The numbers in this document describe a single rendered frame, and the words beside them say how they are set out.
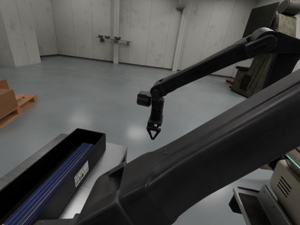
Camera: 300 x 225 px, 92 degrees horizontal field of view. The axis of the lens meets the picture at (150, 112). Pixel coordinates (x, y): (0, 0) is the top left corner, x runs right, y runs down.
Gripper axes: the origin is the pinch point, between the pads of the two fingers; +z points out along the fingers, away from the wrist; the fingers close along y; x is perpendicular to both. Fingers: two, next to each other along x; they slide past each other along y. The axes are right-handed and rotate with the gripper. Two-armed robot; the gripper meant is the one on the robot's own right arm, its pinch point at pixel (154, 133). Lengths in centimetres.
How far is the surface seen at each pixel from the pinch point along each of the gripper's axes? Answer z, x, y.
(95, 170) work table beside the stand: 16.6, -25.2, 16.3
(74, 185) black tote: 12.1, -26.9, 28.8
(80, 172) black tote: 9.3, -26.9, 24.4
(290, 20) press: -153, 346, -546
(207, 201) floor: 99, 61, -44
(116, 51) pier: 18, -382, -914
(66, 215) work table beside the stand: 16.5, -24.8, 37.3
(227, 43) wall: -97, 319, -1033
